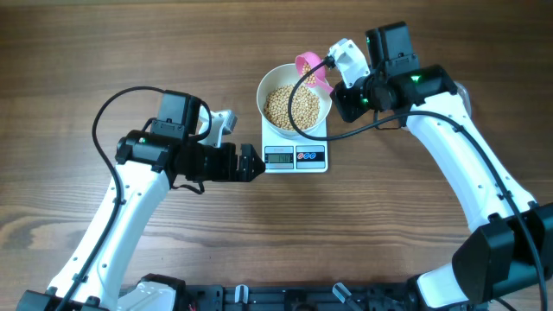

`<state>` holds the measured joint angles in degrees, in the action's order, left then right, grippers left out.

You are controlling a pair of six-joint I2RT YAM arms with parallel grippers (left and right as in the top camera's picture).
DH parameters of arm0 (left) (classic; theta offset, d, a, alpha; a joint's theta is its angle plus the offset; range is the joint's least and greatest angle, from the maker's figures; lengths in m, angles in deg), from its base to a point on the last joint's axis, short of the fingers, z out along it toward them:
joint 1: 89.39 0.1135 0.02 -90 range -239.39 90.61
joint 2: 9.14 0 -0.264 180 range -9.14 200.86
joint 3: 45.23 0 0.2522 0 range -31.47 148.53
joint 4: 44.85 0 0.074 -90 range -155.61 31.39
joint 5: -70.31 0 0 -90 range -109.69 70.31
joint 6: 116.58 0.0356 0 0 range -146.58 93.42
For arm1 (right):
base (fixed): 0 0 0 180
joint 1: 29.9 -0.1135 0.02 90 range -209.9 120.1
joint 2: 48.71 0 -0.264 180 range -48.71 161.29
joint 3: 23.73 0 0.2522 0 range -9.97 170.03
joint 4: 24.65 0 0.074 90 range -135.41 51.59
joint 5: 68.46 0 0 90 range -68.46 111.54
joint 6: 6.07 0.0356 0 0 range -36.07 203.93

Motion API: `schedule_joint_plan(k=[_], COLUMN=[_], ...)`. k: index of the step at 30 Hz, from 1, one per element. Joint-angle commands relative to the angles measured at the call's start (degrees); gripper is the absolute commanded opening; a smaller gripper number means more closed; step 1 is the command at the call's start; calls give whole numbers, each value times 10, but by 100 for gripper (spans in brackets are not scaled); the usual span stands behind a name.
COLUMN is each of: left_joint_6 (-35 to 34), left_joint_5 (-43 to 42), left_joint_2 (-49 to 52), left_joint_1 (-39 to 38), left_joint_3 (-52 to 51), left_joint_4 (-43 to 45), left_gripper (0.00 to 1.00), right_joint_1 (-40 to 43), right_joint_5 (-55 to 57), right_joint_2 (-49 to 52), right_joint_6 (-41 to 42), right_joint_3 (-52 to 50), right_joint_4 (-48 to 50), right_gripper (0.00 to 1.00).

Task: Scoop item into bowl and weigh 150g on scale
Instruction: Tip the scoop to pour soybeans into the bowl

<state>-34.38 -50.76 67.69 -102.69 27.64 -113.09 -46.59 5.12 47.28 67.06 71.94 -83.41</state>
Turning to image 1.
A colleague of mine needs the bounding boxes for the pink measuring scoop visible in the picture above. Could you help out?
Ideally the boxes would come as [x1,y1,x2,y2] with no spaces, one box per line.
[295,52,333,94]

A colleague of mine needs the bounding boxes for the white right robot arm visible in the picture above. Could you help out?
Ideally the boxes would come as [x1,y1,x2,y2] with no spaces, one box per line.
[328,22,552,310]

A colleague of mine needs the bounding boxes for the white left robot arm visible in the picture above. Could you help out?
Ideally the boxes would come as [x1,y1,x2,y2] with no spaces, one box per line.
[16,90,265,310]

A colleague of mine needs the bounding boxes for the white digital kitchen scale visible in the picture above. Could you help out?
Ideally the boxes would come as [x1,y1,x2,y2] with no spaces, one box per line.
[262,120,328,174]

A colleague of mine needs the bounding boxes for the soybeans in pink scoop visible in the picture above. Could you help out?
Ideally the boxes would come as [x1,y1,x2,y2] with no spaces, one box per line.
[302,62,316,86]

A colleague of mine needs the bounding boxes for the soybeans in white bowl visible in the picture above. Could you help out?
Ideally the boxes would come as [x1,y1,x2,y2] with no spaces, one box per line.
[264,85,320,130]

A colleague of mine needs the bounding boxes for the white bowl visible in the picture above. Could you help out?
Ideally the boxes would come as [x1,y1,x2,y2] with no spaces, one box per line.
[257,63,332,137]

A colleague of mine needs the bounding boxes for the clear plastic container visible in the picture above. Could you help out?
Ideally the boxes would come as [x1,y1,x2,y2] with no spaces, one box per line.
[455,81,472,117]

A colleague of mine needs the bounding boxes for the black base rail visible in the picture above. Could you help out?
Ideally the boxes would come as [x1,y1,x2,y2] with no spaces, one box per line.
[187,283,418,311]

